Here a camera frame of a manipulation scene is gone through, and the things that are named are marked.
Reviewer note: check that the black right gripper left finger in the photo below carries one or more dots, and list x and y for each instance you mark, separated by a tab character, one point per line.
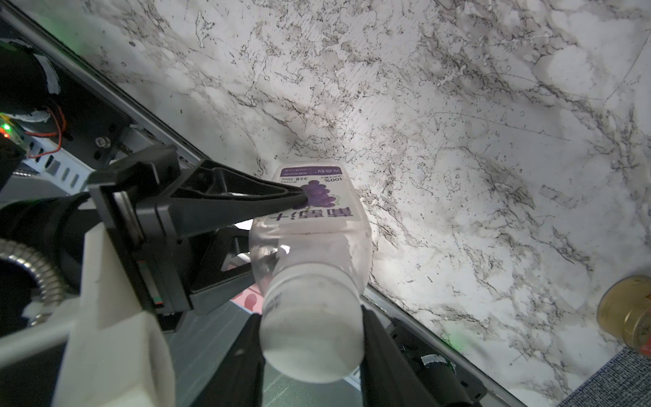
239	378

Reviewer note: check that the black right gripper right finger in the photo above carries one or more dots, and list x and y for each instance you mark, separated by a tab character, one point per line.
386	377

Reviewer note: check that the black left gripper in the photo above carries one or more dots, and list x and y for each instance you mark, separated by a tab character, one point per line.
156	202

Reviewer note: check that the clear bottle purple label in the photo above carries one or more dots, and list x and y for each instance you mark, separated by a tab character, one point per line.
331	228

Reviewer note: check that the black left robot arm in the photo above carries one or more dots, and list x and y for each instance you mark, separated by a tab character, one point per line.
57	226

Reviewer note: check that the pink cat paw stick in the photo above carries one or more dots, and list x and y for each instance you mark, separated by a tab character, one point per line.
250	299

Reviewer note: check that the round gold tin red lid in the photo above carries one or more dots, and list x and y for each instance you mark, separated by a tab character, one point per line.
624	313

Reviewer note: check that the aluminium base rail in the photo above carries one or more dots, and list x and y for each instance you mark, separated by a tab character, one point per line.
36	286

